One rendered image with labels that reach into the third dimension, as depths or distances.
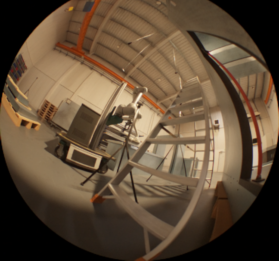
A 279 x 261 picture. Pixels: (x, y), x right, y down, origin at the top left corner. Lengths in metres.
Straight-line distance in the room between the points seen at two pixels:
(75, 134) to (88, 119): 0.28
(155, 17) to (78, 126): 7.85
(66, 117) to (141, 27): 7.86
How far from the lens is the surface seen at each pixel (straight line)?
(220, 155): 10.47
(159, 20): 7.83
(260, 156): 0.61
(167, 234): 0.37
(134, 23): 8.12
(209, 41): 2.85
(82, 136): 1.19
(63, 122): 4.08
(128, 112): 1.25
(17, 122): 1.63
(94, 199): 0.71
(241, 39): 0.39
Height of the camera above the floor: 0.47
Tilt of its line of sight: 23 degrees up
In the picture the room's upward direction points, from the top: 18 degrees clockwise
